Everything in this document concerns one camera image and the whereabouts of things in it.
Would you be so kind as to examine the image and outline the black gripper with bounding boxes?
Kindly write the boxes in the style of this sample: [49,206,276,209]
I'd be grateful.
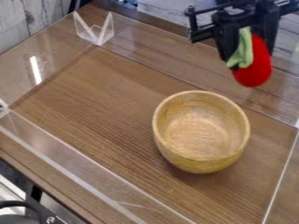
[184,0,299,61]

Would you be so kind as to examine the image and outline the red felt strawberry toy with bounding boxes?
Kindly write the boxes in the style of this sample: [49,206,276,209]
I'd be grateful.
[227,28,272,88]

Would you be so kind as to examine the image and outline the light wooden bowl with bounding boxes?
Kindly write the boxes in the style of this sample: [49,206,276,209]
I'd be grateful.
[152,90,250,173]

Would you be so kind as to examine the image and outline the clear acrylic tray enclosure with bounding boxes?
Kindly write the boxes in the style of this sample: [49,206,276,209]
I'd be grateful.
[0,7,299,224]

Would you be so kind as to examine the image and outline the black table leg bracket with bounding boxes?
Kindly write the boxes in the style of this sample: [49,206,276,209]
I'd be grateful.
[25,185,67,224]

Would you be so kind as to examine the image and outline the black cable under table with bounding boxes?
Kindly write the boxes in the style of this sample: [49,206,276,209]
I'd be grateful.
[0,200,33,217]

